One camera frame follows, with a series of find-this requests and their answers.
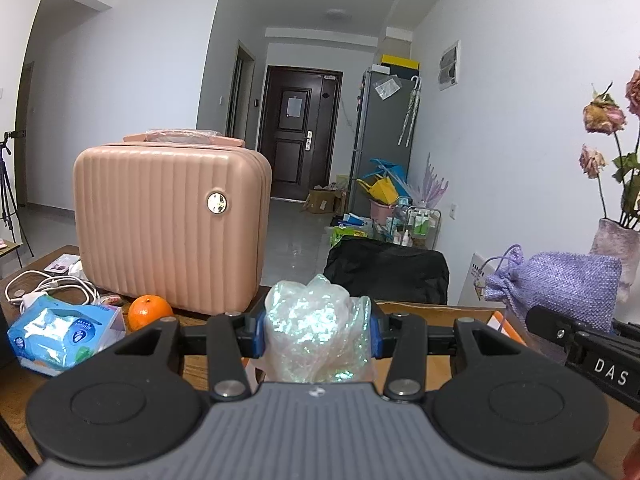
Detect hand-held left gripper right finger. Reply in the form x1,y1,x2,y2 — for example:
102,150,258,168
367,305,531,403

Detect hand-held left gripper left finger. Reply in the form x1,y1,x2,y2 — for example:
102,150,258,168
107,310,269,402

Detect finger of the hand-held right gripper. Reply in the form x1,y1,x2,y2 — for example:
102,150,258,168
607,319,640,342
526,305,591,361

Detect purple burlap drawstring pouch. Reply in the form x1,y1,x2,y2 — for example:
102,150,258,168
482,244,623,333

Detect iridescent plastic bag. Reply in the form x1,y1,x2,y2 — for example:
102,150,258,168
255,274,381,385

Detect orange cardboard box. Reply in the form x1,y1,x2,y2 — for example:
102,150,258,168
372,300,568,396

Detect white board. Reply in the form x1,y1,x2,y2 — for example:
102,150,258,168
467,252,506,306

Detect green packet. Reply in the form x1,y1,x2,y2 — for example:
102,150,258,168
330,225,368,248

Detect orange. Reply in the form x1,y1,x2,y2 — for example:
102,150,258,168
127,294,174,332

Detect pink bucket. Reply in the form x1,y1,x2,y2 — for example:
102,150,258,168
369,197,401,221

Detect brown cardboard box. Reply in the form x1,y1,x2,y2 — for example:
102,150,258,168
305,187,346,216

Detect yellow bag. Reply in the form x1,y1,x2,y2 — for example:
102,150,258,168
368,175,398,201

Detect pink ribbed suitcase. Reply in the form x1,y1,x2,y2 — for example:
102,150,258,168
72,129,273,317

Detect purple feather decoration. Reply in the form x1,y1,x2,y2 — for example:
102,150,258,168
405,152,449,211

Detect blue plastic stool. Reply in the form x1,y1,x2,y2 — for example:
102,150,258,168
370,157,408,186

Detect dried pink rose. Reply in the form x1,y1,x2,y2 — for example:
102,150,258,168
582,81,632,228
625,67,640,116
579,144,611,221

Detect dark brown entrance door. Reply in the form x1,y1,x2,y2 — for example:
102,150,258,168
257,65,343,201

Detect grey refrigerator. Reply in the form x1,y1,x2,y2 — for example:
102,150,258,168
348,67,422,218

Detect blue tissue pack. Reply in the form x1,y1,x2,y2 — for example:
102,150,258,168
7,295,127,377

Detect white folded umbrella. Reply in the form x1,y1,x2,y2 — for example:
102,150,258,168
398,76,422,147

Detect clear plastic pouch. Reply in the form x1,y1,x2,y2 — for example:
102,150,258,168
375,77,403,101

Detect yellow and black box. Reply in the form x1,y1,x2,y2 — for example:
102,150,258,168
381,54,421,72

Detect white electrical panel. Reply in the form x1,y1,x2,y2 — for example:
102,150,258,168
437,40,461,92

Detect black tripod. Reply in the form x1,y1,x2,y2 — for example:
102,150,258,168
0,130,35,258

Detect wire rack cart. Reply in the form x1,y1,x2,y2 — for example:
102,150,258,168
387,205,442,248

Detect white charging cable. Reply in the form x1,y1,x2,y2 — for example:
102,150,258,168
5,260,101,311

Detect interior door frame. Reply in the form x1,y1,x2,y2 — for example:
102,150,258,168
226,40,257,141

